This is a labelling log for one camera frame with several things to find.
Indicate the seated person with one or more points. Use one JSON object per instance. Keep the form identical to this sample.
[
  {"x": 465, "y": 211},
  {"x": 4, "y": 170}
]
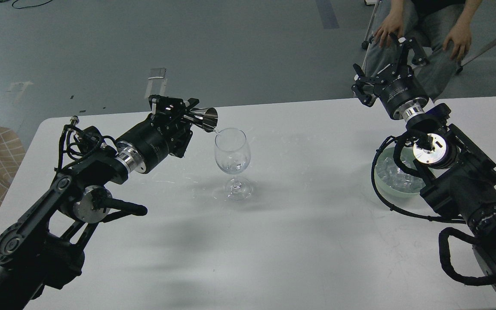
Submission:
[{"x": 444, "y": 26}]

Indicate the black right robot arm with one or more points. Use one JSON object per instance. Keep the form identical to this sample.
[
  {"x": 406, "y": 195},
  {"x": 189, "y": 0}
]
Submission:
[{"x": 459, "y": 177}]

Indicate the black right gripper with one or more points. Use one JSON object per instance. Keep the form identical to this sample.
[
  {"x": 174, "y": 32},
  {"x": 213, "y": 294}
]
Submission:
[{"x": 402, "y": 92}]

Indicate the green bowl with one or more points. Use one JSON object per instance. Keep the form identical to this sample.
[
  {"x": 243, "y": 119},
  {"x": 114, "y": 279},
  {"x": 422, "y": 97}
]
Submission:
[{"x": 389, "y": 152}]

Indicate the pile of ice cubes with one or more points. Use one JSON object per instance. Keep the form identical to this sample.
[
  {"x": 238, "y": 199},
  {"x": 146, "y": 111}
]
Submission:
[{"x": 392, "y": 177}]

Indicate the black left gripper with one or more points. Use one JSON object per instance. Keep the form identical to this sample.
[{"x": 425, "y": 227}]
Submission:
[{"x": 166, "y": 131}]

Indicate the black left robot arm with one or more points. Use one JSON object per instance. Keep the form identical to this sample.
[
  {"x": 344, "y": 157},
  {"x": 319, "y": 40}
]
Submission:
[{"x": 45, "y": 247}]

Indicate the clear wine glass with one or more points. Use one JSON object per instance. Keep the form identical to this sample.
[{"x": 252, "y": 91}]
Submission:
[{"x": 232, "y": 155}]

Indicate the silver metal jigger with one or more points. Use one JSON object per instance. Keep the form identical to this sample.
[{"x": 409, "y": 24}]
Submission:
[{"x": 205, "y": 118}]

